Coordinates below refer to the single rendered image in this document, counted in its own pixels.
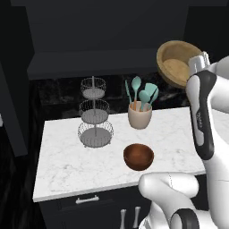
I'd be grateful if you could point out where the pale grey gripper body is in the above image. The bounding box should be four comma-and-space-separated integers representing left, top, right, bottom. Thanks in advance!
188, 51, 211, 76

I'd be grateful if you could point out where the light wooden bowl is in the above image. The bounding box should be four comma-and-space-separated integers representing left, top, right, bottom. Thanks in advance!
156, 39, 204, 89

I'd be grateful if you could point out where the dark brown wooden bowl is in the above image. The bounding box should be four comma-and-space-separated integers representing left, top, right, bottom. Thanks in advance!
123, 143, 156, 172

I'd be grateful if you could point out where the dark open cabinet door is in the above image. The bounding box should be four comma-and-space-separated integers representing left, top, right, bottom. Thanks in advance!
0, 61, 30, 158

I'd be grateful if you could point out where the teal spatula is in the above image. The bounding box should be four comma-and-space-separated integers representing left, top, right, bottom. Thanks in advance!
144, 82, 159, 106

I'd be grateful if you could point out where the small teal spoon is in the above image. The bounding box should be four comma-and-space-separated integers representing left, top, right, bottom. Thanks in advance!
138, 89, 150, 112

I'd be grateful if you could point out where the thin teal utensil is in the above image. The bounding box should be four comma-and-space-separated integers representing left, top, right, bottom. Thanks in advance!
124, 79, 133, 106

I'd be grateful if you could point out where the beige utensil pot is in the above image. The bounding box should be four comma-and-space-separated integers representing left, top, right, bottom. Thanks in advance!
127, 100, 153, 131

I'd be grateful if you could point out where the dark drawer front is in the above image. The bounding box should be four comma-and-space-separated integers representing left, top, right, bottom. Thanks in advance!
55, 189, 145, 212

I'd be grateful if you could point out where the dark cupboard door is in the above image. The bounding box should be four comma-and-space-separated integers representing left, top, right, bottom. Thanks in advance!
39, 205, 130, 229

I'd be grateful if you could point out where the dark open wall cabinet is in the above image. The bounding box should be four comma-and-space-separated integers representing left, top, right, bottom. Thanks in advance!
26, 0, 191, 81

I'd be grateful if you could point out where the three-tier wire stand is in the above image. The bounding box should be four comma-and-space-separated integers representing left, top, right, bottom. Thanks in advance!
77, 75, 115, 148

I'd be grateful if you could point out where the white cupboard door handle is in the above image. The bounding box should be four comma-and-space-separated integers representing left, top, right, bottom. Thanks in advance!
132, 206, 141, 229
119, 208, 127, 229

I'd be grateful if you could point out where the white drawer handle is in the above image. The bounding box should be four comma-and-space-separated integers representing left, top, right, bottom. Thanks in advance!
74, 194, 100, 206

